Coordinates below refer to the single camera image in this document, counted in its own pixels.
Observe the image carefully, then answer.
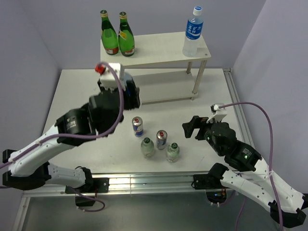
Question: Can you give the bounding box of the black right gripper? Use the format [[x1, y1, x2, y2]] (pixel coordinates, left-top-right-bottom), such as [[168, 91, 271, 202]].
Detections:
[[181, 115, 223, 155]]

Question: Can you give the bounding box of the large pocari sweat bottle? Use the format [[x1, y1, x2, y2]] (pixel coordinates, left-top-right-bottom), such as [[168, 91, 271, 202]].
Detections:
[[182, 6, 204, 57]]

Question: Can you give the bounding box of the small pocari sweat bottle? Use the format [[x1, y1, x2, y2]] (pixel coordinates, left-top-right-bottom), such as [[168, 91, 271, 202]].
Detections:
[[123, 72, 133, 97]]

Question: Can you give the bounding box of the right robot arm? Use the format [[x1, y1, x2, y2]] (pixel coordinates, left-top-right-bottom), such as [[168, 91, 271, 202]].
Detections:
[[182, 115, 308, 228]]

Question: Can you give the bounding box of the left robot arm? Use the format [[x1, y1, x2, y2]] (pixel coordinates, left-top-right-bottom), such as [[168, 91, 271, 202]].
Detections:
[[1, 78, 141, 192]]

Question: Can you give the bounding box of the white two-tier shelf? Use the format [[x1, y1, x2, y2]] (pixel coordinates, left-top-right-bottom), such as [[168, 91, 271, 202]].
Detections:
[[100, 32, 211, 104]]

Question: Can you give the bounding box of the red bull can rear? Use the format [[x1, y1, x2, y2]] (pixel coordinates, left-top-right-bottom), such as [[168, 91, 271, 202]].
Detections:
[[132, 116, 143, 137]]

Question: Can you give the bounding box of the red bull can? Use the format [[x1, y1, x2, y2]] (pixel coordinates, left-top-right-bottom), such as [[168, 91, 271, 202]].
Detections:
[[132, 116, 143, 137], [156, 130, 167, 150]]

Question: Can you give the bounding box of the red bull can front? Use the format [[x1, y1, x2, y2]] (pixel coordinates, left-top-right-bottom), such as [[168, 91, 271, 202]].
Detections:
[[156, 130, 167, 150]]

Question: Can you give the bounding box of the clear chang bottle right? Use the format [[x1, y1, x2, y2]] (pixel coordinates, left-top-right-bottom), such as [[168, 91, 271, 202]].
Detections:
[[166, 142, 180, 163]]

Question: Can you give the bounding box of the clear chang bottle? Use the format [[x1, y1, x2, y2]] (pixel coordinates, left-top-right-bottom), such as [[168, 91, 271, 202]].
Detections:
[[141, 137, 155, 158], [166, 142, 180, 163]]

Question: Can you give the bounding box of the green glass bottle right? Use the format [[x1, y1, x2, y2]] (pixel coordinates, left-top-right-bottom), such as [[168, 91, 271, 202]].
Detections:
[[118, 12, 135, 57]]

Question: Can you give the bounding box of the green glass bottle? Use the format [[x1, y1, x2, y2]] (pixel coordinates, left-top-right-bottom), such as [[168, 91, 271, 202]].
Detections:
[[118, 12, 135, 57], [100, 10, 119, 55]]

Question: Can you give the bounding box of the clear chang bottle left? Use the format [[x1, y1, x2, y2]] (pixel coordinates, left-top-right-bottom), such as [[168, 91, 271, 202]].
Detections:
[[141, 137, 155, 158]]

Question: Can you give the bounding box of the green glass bottle left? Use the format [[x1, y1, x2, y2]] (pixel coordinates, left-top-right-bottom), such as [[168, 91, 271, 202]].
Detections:
[[100, 10, 119, 55]]

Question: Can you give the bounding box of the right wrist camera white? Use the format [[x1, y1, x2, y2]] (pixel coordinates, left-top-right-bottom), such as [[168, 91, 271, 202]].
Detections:
[[206, 103, 227, 123]]

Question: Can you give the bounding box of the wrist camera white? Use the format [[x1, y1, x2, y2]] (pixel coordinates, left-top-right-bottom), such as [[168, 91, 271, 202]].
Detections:
[[95, 63, 126, 90], [206, 103, 227, 123]]

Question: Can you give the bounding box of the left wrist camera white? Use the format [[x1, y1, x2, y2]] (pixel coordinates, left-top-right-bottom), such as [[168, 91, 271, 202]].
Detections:
[[95, 63, 126, 90]]

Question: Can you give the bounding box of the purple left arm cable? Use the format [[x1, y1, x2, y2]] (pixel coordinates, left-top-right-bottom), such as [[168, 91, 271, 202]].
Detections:
[[0, 62, 125, 213]]

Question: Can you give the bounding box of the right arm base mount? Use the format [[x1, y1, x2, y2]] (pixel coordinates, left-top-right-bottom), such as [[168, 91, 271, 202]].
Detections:
[[191, 174, 236, 207]]

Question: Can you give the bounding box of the aluminium rail frame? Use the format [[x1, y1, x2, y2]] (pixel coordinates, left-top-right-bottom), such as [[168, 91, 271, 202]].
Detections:
[[12, 68, 253, 231]]

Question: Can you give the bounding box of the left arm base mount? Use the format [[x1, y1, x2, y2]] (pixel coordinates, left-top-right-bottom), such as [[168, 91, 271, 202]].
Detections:
[[64, 178, 109, 212]]

